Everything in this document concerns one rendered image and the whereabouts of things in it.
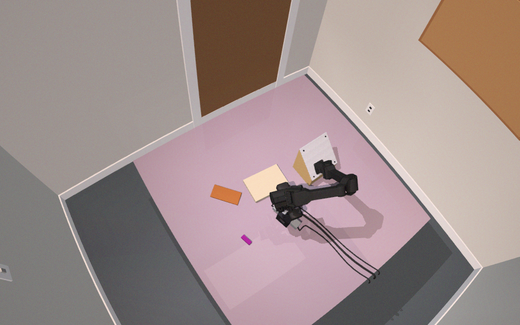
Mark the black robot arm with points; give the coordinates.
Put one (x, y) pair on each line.
(297, 196)

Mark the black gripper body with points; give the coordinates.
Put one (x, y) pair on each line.
(293, 214)

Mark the purple rectangular block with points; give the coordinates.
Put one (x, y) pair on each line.
(246, 239)

